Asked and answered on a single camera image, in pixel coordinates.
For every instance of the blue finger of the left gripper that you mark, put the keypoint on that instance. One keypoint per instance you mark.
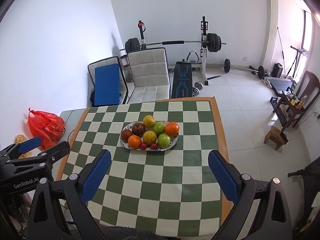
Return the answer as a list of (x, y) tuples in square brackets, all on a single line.
[(14, 151)]

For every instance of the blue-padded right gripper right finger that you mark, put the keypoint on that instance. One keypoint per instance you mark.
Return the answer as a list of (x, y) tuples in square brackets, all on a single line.
[(272, 219)]

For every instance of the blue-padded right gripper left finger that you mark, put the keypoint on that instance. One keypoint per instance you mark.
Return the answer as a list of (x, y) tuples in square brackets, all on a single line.
[(46, 219)]

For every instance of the small reddish brown fruit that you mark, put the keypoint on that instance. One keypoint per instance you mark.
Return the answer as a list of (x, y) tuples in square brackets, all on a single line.
[(125, 134)]

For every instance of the orange mandarin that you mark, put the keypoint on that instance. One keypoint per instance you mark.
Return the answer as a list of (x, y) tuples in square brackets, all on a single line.
[(134, 141), (172, 128)]

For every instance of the dark red apple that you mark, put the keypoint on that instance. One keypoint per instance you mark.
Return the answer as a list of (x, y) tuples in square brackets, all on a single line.
[(138, 128)]

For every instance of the cherry tomato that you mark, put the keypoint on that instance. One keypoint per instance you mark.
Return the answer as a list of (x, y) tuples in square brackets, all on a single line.
[(143, 146), (154, 146)]

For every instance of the yellow orange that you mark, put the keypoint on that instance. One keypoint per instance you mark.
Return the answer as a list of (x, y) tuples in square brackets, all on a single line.
[(149, 121), (149, 137)]

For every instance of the green apple front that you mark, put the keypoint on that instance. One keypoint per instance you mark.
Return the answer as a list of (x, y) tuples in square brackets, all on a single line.
[(159, 127)]

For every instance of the green apple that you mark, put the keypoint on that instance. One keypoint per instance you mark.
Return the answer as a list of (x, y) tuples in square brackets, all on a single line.
[(159, 127), (164, 140)]

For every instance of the snack box with chips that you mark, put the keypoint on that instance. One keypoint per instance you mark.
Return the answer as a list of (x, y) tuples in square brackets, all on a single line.
[(25, 147)]

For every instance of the red plastic bag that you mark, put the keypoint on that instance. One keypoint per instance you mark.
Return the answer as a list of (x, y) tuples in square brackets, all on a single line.
[(48, 126)]

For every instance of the black scooter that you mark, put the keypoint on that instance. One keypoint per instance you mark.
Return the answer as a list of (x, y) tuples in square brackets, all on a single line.
[(310, 175)]

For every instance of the person legs dark trousers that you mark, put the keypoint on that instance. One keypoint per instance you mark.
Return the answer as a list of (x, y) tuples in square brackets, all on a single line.
[(119, 232)]

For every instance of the small wooden stool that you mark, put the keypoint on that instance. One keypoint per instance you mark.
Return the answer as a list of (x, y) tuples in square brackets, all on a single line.
[(277, 136)]

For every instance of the floral oval plate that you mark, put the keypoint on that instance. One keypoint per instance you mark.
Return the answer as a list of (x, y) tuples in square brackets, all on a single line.
[(174, 139)]

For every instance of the green checkered tablecloth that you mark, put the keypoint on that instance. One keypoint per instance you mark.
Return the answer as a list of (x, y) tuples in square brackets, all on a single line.
[(171, 193)]

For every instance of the dark wooden chair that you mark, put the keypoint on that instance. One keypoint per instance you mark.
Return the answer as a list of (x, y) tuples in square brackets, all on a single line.
[(293, 105)]

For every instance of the white padded chair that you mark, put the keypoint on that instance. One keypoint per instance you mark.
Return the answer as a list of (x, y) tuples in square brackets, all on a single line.
[(150, 74)]

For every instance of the floor barbell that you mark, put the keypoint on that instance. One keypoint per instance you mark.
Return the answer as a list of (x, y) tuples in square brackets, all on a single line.
[(260, 71)]

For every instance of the black speaker box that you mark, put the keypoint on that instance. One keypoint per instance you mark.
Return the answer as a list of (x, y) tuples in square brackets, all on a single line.
[(277, 70)]

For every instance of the black blue bench pad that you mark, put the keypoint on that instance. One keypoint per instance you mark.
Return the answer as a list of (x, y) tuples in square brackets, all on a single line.
[(182, 83)]

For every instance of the white weight bench rack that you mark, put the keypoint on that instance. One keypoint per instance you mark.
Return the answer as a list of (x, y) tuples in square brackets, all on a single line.
[(203, 50)]

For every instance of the barbell on rack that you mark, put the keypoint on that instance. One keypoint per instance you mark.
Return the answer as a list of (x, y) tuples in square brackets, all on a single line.
[(213, 43)]

